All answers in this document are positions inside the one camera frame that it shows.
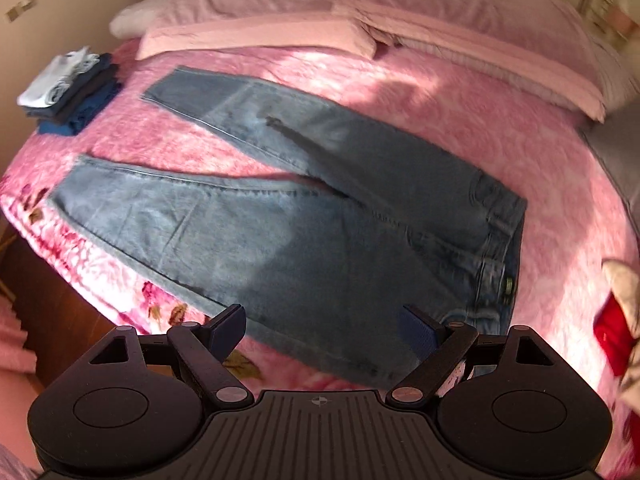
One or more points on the folded white garment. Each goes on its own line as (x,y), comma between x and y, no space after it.
(50,80)

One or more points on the crumpled white garment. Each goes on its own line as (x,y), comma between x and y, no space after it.
(622,280)

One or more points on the folded blue sweater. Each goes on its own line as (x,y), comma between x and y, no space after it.
(75,120)

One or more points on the grey-blue cushion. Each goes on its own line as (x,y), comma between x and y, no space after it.
(615,160)

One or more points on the beige socket with white plug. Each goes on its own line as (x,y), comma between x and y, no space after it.
(28,8)

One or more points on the striped white pillow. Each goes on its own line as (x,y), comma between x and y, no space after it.
(132,20)

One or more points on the light blue jeans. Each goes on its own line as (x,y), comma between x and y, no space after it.
(350,170)

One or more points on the pink floral blanket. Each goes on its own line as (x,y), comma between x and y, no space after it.
(450,100)

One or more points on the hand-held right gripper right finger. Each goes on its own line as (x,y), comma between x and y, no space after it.
(417,335)

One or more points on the folded dark blue jeans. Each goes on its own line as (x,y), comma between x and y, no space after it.
(95,82)

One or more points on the red garment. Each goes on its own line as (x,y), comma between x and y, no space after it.
(612,335)

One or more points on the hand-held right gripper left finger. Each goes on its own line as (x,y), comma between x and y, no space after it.
(227,332)

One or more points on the beige wall socket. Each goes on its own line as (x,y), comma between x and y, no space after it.
(11,16)

